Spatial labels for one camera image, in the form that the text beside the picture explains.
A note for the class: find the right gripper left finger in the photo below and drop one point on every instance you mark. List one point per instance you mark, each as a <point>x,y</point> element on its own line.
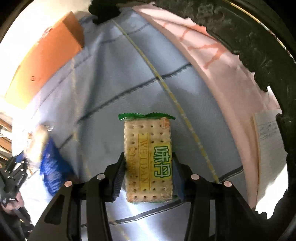
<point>61,220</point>

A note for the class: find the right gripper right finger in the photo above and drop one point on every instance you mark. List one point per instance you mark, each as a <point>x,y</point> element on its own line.
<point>218,211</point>

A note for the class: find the green cracker biscuit packet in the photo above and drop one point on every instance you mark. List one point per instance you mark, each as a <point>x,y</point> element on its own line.
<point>148,156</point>

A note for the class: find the blue snack packet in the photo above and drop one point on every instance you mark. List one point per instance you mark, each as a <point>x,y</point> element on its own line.
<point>54,169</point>

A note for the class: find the white paper sheet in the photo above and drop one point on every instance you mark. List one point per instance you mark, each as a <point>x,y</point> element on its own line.
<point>272,166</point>

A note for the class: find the pink cloth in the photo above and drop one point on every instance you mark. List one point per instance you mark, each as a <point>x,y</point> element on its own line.
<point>231,84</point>

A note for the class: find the orange cardboard box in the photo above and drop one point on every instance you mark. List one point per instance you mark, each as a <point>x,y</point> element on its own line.
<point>58,45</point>

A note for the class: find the blue striped tablecloth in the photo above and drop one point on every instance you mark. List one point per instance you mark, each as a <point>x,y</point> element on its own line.
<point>108,77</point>

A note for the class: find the dark carved wooden sofa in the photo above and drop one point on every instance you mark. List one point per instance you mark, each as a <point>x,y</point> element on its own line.
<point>271,65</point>

